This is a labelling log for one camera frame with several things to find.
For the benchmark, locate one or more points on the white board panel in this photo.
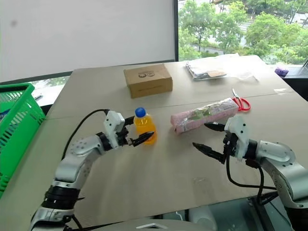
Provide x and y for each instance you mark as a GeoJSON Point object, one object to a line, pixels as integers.
{"type": "Point", "coordinates": [84, 31]}

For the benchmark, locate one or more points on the brown cardboard box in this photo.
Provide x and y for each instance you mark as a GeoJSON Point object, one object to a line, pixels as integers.
{"type": "Point", "coordinates": [149, 83]}

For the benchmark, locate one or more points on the clear bag with papers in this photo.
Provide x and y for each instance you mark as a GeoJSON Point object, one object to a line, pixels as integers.
{"type": "Point", "coordinates": [207, 71]}

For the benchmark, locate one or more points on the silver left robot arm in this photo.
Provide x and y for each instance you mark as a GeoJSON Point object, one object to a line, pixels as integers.
{"type": "Point", "coordinates": [72, 158]}

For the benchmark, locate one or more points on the black side table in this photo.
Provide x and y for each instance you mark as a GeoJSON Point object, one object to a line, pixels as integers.
{"type": "Point", "coordinates": [297, 81]}

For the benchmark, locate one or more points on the orange juice bottle blue cap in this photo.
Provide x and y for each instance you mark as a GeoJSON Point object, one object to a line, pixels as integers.
{"type": "Point", "coordinates": [144, 125]}

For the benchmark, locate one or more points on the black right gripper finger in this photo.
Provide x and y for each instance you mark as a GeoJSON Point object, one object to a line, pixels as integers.
{"type": "Point", "coordinates": [211, 152]}
{"type": "Point", "coordinates": [216, 126]}

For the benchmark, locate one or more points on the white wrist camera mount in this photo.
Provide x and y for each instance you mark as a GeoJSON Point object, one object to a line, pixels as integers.
{"type": "Point", "coordinates": [113, 125]}
{"type": "Point", "coordinates": [240, 134]}

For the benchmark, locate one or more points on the grey rounded housing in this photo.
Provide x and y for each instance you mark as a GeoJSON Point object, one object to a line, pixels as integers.
{"type": "Point", "coordinates": [202, 219]}

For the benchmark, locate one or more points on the purple crumpled object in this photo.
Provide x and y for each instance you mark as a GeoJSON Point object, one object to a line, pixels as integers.
{"type": "Point", "coordinates": [282, 71]}

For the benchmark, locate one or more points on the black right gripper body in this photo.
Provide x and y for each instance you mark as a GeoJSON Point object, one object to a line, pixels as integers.
{"type": "Point", "coordinates": [230, 145]}

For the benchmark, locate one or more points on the green trees outside window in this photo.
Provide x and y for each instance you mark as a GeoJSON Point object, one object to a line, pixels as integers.
{"type": "Point", "coordinates": [240, 29]}

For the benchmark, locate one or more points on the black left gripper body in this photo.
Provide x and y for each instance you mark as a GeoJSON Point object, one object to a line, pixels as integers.
{"type": "Point", "coordinates": [124, 138]}

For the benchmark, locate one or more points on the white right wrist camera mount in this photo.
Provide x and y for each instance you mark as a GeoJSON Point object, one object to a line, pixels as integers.
{"type": "Point", "coordinates": [240, 134]}

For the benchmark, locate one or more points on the blue white packet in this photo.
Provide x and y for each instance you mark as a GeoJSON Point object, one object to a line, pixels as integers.
{"type": "Point", "coordinates": [4, 113]}

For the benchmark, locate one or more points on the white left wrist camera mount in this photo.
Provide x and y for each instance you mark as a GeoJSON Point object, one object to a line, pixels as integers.
{"type": "Point", "coordinates": [113, 125]}

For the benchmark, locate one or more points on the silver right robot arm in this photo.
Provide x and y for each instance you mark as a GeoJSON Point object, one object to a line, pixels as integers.
{"type": "Point", "coordinates": [284, 166]}

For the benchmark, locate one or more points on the green plastic mesh basket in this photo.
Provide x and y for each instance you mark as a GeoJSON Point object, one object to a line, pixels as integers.
{"type": "Point", "coordinates": [21, 125]}

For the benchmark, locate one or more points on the crumpled clear plastic wrap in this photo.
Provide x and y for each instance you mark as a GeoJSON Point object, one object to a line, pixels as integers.
{"type": "Point", "coordinates": [240, 69]}

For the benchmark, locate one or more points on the pink wrapped long package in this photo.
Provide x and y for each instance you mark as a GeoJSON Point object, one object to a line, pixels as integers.
{"type": "Point", "coordinates": [204, 115]}

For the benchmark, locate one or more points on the black window frame post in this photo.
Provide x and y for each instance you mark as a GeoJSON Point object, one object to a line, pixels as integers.
{"type": "Point", "coordinates": [176, 29]}

